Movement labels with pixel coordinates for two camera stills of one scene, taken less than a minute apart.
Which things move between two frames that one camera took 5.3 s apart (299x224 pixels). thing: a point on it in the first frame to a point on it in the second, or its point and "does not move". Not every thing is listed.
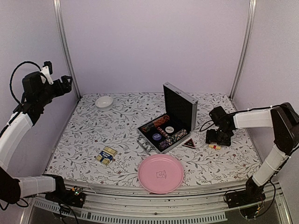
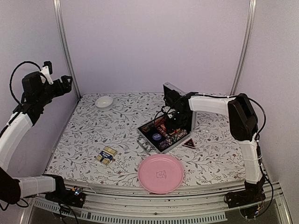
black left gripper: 61,90 does not move
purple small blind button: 157,136 does not move
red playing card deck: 214,147 to 175,131
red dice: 163,132 does not move
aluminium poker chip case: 160,133 does not move
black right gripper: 210,137 to 172,126
